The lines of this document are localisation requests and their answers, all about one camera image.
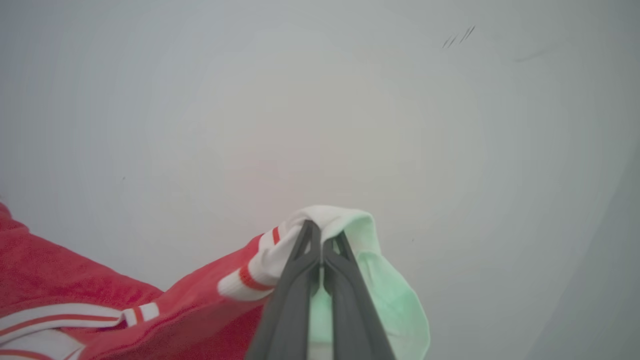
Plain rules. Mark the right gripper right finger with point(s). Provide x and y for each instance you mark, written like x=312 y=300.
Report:
x=352 y=325

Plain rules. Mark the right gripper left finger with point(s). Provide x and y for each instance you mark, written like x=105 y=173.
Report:
x=285 y=320

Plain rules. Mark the red and white T-shirt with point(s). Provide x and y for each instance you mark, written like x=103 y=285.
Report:
x=50 y=270

